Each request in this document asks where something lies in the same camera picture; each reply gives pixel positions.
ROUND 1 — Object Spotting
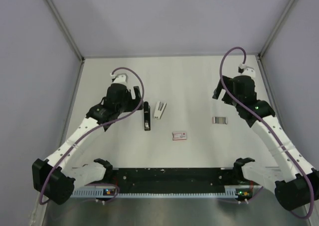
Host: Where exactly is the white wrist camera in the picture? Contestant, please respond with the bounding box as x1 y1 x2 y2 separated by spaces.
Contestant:
238 63 256 78
110 73 129 86

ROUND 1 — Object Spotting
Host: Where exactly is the black stapler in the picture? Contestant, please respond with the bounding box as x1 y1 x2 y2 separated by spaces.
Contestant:
143 101 151 131

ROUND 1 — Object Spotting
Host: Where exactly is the aluminium frame right post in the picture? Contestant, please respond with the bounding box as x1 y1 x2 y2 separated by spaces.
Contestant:
258 0 298 59

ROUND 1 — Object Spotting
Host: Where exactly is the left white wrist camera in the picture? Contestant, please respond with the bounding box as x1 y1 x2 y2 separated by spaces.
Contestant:
110 73 129 86

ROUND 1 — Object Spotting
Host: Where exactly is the grey slotted cable duct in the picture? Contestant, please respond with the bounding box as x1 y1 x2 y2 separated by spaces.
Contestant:
70 186 251 199

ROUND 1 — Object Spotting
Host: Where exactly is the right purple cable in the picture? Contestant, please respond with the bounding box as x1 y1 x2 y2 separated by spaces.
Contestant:
219 46 315 220

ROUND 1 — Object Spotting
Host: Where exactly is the red white staple box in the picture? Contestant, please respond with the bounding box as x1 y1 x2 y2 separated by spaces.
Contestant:
172 131 187 141

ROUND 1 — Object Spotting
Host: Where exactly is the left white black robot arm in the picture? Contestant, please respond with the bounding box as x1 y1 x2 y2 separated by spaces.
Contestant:
31 83 145 205

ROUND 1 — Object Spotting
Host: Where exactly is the aluminium frame post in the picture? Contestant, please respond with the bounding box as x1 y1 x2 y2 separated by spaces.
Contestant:
44 0 85 63
258 0 298 59

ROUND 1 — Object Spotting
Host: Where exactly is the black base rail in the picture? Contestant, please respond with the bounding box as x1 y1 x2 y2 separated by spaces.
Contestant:
103 168 239 194

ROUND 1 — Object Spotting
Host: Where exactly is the purple cable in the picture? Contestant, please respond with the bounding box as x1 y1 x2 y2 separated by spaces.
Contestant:
219 46 315 220
37 66 145 205

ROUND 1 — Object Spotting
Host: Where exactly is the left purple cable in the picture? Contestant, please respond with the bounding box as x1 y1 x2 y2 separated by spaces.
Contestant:
37 66 145 205

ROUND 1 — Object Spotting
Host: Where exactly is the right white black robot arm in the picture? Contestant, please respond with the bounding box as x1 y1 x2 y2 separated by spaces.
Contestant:
212 75 319 214

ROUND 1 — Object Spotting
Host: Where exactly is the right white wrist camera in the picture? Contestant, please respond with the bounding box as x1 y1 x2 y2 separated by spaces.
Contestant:
238 63 256 78

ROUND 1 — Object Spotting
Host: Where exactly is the white stapler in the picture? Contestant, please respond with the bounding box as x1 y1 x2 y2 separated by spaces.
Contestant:
154 101 167 120

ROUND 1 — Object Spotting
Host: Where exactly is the aluminium frame left post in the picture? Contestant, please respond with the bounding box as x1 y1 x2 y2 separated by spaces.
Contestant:
44 0 85 63

